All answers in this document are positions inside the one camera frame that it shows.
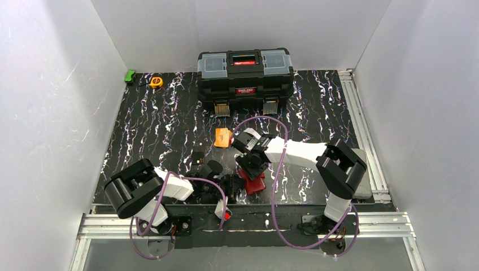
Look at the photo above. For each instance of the black plastic toolbox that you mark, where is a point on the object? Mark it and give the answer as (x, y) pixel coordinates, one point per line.
(244, 78)

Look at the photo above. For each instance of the black base rail with bracket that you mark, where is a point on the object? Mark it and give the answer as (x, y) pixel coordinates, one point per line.
(257, 225)

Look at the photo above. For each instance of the grey plastic case lid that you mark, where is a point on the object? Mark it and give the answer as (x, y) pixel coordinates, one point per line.
(364, 190)

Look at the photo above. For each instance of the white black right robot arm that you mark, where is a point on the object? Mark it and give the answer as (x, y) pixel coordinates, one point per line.
(342, 169)

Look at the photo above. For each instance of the silver credit card stack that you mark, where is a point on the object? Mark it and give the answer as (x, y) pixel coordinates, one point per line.
(252, 132)

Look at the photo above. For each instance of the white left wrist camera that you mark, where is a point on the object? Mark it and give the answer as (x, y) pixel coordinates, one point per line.
(222, 211)

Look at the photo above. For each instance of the black VIP card stack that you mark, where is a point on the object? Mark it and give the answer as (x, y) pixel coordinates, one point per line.
(197, 155)

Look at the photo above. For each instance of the orange tape measure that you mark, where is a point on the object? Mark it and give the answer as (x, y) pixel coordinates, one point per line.
(156, 82)

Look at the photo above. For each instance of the drill bit set case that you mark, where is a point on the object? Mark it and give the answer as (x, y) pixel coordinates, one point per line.
(222, 110)

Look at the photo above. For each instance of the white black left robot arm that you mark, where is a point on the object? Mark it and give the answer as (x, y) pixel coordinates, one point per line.
(135, 191)

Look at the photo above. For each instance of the red leather card holder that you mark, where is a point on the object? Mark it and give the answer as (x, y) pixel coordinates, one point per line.
(255, 185)

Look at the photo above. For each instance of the green small object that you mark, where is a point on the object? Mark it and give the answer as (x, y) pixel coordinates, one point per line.
(129, 77)

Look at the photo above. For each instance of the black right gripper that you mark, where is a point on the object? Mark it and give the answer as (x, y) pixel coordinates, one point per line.
(253, 170)

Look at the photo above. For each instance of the aluminium frame rail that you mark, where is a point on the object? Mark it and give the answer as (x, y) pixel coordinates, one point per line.
(384, 224)

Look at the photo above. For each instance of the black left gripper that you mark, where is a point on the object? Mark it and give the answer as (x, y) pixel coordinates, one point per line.
(232, 183)

